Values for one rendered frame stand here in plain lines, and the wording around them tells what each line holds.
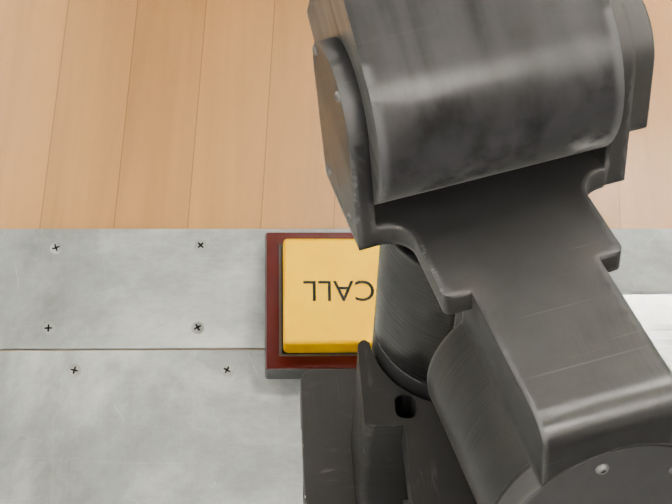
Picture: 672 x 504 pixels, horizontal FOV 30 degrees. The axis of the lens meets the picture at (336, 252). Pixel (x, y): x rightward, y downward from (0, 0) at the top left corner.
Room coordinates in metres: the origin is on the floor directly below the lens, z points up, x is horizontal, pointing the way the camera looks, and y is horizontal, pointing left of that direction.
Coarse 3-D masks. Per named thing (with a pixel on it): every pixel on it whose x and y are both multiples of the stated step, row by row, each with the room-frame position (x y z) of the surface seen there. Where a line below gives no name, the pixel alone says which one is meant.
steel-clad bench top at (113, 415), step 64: (0, 256) 0.22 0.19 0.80; (64, 256) 0.22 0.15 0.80; (128, 256) 0.23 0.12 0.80; (192, 256) 0.23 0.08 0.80; (256, 256) 0.24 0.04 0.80; (640, 256) 0.27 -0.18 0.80; (0, 320) 0.18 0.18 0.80; (64, 320) 0.19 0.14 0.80; (128, 320) 0.19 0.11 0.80; (192, 320) 0.20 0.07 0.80; (256, 320) 0.20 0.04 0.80; (0, 384) 0.15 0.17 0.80; (64, 384) 0.15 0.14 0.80; (128, 384) 0.16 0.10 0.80; (192, 384) 0.16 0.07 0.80; (256, 384) 0.17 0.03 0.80; (0, 448) 0.11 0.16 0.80; (64, 448) 0.12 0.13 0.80; (128, 448) 0.12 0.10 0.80; (192, 448) 0.13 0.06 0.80; (256, 448) 0.13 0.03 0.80
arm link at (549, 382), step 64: (640, 0) 0.19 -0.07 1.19; (320, 64) 0.16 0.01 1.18; (640, 64) 0.17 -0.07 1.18; (640, 128) 0.16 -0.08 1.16; (448, 192) 0.14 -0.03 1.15; (512, 192) 0.14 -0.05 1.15; (576, 192) 0.14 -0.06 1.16; (448, 256) 0.12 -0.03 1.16; (512, 256) 0.12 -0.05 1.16; (576, 256) 0.12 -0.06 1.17; (512, 320) 0.10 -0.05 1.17; (576, 320) 0.10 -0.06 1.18; (448, 384) 0.09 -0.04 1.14; (512, 384) 0.08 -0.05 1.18; (576, 384) 0.08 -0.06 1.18; (640, 384) 0.08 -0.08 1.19; (512, 448) 0.07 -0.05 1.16; (576, 448) 0.07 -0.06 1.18; (640, 448) 0.07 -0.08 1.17
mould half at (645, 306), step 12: (636, 300) 0.21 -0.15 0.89; (648, 300) 0.21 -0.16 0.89; (660, 300) 0.21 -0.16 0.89; (636, 312) 0.21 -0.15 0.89; (648, 312) 0.21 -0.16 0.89; (660, 312) 0.21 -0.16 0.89; (648, 324) 0.20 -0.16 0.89; (660, 324) 0.20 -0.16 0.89; (660, 336) 0.19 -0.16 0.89; (660, 348) 0.19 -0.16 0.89
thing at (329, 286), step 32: (288, 256) 0.23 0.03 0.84; (320, 256) 0.23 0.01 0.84; (352, 256) 0.23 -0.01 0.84; (288, 288) 0.21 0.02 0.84; (320, 288) 0.21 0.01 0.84; (352, 288) 0.22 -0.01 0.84; (288, 320) 0.19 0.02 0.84; (320, 320) 0.20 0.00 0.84; (352, 320) 0.20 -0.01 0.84; (288, 352) 0.18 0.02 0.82; (320, 352) 0.18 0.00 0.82; (352, 352) 0.19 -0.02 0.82
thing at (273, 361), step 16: (272, 240) 0.24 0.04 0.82; (272, 256) 0.23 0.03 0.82; (272, 272) 0.22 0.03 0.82; (272, 288) 0.21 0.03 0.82; (272, 304) 0.21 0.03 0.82; (272, 320) 0.20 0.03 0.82; (272, 336) 0.19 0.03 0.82; (272, 352) 0.18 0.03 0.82; (272, 368) 0.17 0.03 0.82; (288, 368) 0.17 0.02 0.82; (304, 368) 0.17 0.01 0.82; (320, 368) 0.17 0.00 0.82; (336, 368) 0.17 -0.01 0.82; (352, 368) 0.18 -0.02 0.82
